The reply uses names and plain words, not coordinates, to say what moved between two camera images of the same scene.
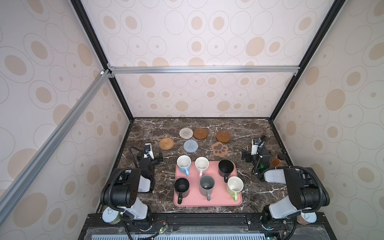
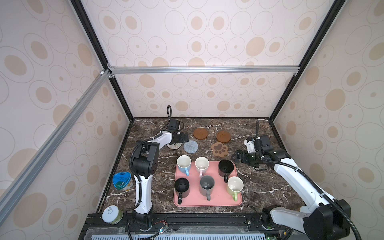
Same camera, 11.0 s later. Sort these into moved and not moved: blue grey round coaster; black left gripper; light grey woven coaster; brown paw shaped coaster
Moved: black left gripper; light grey woven coaster
Not moved: blue grey round coaster; brown paw shaped coaster
